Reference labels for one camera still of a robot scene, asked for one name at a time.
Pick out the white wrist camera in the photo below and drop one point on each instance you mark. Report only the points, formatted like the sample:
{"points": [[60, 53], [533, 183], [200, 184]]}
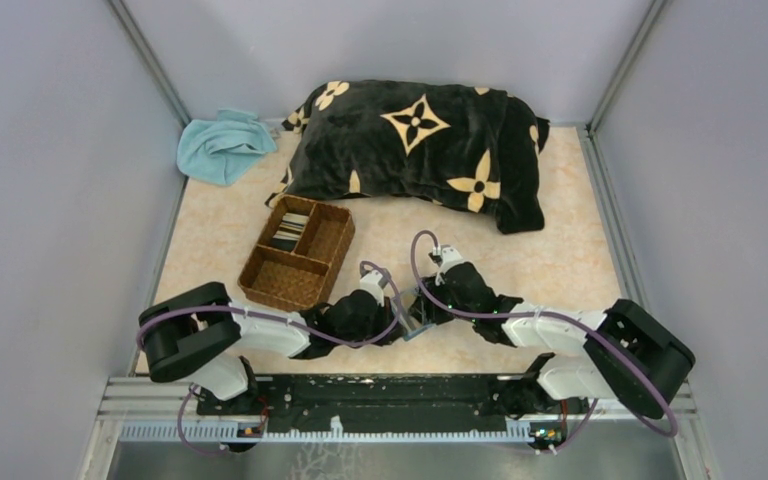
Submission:
{"points": [[374, 282], [445, 257]]}

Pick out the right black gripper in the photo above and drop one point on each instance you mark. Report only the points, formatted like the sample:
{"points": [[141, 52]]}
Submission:
{"points": [[431, 310]]}

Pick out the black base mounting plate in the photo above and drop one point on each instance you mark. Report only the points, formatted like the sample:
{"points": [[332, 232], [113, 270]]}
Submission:
{"points": [[459, 403]]}

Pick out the aluminium front rail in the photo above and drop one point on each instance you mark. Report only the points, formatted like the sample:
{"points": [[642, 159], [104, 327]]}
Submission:
{"points": [[158, 411]]}

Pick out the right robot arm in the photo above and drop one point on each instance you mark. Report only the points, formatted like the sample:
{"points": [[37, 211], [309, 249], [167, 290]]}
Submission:
{"points": [[621, 353]]}

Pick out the light blue cloth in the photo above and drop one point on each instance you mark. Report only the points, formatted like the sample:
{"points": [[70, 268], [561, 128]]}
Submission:
{"points": [[222, 150]]}

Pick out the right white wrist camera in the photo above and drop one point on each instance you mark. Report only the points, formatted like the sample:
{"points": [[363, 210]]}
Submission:
{"points": [[445, 257]]}

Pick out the teal leather card holder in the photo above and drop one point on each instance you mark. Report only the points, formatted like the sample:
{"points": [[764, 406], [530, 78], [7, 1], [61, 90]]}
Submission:
{"points": [[415, 325]]}

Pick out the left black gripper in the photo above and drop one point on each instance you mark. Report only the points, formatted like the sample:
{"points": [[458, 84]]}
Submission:
{"points": [[385, 314]]}

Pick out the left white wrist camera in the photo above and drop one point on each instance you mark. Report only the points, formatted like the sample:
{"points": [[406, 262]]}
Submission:
{"points": [[374, 282]]}

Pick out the woven brown divided basket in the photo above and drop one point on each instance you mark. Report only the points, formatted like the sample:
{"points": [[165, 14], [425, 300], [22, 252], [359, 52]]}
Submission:
{"points": [[306, 276]]}

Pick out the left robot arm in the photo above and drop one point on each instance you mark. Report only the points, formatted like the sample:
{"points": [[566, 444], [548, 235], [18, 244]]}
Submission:
{"points": [[191, 336]]}

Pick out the black pillow with tan flowers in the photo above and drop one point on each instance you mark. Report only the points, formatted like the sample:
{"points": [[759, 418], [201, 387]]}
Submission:
{"points": [[465, 148]]}

